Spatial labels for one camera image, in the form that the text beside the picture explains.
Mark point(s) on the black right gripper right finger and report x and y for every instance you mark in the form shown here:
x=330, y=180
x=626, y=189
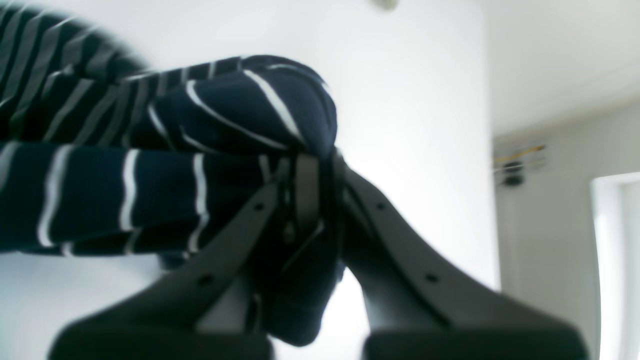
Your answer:
x=422, y=307

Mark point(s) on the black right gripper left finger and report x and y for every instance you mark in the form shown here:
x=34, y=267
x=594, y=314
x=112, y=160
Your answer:
x=224, y=304

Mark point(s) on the navy white striped T-shirt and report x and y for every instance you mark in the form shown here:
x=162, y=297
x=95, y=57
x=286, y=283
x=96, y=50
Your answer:
x=102, y=159

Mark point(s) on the left table grommet hole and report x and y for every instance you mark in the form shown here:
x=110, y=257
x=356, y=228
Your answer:
x=386, y=5

